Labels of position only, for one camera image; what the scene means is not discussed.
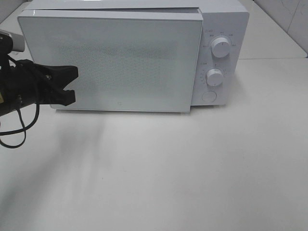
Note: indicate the white microwave door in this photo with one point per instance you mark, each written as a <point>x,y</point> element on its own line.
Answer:
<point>127,61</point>

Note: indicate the white microwave oven body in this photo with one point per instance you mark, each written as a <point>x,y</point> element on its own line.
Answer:
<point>226,18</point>

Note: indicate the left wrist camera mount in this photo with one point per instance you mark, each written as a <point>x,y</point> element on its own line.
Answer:
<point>10,41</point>

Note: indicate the round white door button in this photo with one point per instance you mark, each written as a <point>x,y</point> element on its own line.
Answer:
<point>209,96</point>

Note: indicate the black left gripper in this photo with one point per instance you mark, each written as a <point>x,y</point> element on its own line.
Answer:
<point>28,83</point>

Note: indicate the white lower microwave knob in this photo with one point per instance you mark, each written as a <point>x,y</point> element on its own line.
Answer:
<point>214,77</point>

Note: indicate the white upper microwave knob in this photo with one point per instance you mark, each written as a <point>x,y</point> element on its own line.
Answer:
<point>220,46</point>

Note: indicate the white microwave knob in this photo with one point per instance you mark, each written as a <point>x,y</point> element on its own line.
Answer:
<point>214,77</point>
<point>220,46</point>

